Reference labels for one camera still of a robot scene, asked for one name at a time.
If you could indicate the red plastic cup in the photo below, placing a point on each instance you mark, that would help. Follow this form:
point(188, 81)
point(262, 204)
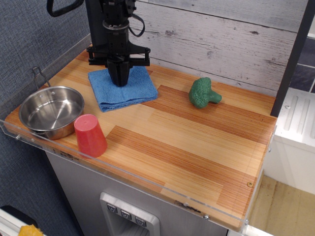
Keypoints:
point(90, 138)

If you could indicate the dark right support post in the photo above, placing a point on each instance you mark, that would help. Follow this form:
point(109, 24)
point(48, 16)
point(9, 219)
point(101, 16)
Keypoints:
point(294, 57)

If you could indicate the clear acrylic table guard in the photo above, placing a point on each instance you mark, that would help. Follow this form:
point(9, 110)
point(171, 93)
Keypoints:
point(216, 193)

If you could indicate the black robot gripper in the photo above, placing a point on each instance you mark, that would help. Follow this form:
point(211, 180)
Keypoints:
point(115, 49)

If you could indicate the grey toy fridge cabinet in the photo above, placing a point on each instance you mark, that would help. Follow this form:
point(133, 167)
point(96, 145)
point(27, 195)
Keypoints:
point(83, 187)

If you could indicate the dark left support post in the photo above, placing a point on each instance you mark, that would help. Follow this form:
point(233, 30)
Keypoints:
point(95, 18)

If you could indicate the stainless steel pan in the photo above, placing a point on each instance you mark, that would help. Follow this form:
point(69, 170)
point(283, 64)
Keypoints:
point(51, 112)

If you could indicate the dark support post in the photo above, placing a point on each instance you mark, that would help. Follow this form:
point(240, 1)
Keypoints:
point(95, 18)
point(294, 57)

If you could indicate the yellow object at corner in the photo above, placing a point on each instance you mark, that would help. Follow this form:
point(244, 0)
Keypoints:
point(30, 230)

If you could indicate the blue rag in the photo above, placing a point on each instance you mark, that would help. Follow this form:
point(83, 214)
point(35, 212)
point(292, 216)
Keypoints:
point(139, 89)

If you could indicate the green toy broccoli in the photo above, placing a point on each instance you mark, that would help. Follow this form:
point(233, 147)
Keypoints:
point(201, 93)

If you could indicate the white toy sink unit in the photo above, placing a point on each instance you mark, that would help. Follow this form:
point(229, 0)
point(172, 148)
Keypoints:
point(291, 155)

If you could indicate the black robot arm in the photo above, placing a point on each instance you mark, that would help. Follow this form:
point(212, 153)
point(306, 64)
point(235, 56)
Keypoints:
point(117, 13)

